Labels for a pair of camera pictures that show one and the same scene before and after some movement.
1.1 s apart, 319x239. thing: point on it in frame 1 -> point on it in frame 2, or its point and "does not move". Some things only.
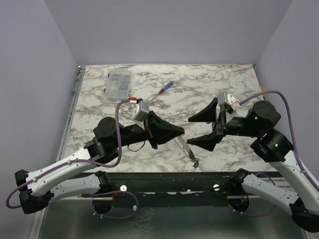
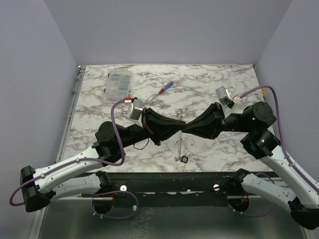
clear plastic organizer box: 118,84 does not move
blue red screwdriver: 167,86 does not move
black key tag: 196,164 -> 184,159
